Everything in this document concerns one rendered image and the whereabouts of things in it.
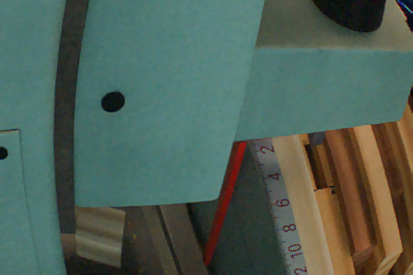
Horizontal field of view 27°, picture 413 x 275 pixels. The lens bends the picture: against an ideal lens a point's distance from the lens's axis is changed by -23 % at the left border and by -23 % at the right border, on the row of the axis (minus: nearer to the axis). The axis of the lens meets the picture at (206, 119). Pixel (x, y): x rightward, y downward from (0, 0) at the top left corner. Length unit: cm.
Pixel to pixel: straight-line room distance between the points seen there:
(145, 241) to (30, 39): 41
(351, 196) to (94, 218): 20
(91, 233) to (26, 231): 26
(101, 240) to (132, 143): 24
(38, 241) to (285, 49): 17
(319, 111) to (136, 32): 16
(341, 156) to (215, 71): 20
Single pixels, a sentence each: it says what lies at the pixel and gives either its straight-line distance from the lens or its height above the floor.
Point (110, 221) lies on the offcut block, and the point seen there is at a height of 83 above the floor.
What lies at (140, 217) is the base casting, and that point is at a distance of 75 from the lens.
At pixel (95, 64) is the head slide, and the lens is 42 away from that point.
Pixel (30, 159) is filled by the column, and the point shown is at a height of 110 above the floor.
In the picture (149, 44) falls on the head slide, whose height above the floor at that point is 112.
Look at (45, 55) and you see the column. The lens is 35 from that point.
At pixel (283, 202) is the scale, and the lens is 58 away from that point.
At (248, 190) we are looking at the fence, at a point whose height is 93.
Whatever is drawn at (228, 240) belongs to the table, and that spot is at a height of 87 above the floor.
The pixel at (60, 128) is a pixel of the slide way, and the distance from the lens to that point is 44.
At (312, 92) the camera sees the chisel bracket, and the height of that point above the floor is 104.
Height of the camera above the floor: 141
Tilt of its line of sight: 49 degrees down
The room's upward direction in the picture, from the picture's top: 12 degrees clockwise
